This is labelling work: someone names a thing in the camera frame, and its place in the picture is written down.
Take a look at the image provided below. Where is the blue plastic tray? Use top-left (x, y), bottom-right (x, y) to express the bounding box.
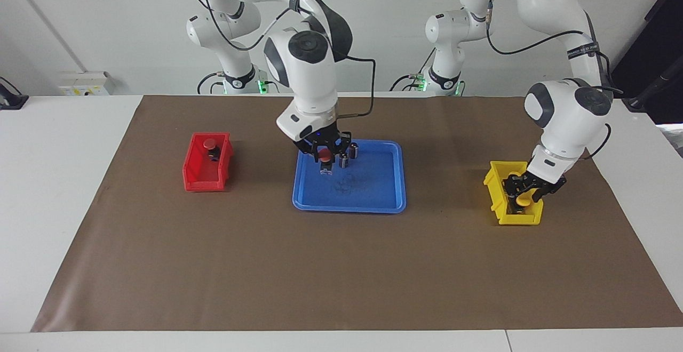
top-left (292, 138), bottom-right (407, 214)

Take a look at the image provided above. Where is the yellow plastic bin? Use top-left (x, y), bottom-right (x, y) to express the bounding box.
top-left (483, 161), bottom-right (544, 226)

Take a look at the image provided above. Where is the red plastic bin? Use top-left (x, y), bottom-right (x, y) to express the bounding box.
top-left (182, 132), bottom-right (234, 192)

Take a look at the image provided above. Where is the brown paper table mat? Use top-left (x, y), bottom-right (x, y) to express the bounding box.
top-left (30, 95), bottom-right (683, 333)

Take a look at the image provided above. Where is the black stand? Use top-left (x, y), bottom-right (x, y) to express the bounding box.
top-left (622, 61), bottom-right (683, 114)

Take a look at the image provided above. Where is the black panel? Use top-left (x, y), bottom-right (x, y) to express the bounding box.
top-left (611, 0), bottom-right (683, 124)

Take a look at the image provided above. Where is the black clamp on table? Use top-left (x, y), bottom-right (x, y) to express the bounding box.
top-left (0, 77), bottom-right (29, 110)

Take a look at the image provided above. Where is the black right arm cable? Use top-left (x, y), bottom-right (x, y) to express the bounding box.
top-left (179, 0), bottom-right (377, 118)

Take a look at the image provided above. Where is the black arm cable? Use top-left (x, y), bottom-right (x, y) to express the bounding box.
top-left (179, 0), bottom-right (377, 118)
top-left (467, 0), bottom-right (625, 161)

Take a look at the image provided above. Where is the black left base cable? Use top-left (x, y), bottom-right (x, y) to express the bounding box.
top-left (388, 48), bottom-right (435, 92)

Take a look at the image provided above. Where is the black base cable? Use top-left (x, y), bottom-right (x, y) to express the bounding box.
top-left (388, 48), bottom-right (435, 92)
top-left (196, 72), bottom-right (227, 95)

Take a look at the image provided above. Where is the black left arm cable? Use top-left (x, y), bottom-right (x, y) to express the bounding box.
top-left (467, 0), bottom-right (625, 161)

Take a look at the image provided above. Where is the black right base cable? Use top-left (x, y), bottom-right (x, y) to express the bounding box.
top-left (196, 72), bottom-right (227, 95)

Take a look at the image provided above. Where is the white wall socket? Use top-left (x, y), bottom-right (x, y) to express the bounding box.
top-left (58, 71), bottom-right (115, 96)

